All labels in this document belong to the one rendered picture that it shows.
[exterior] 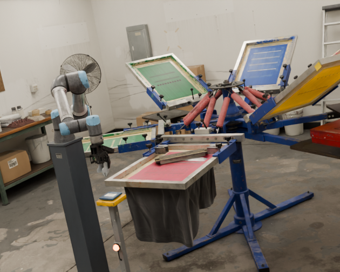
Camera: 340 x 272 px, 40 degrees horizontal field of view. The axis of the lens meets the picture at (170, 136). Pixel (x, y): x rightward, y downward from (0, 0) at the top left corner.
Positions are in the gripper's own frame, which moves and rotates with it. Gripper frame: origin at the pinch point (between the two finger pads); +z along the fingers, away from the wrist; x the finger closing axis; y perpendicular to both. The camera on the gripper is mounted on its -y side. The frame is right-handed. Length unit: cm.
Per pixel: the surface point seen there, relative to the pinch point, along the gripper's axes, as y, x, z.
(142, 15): -490, -267, -95
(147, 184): -17.2, 15.1, 13.0
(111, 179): -18.7, -12.1, 11.3
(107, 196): 2.5, -0.3, 13.3
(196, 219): -39, 33, 45
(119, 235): 1.9, 1.9, 38.1
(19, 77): -288, -368, -34
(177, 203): -27.5, 27.8, 28.7
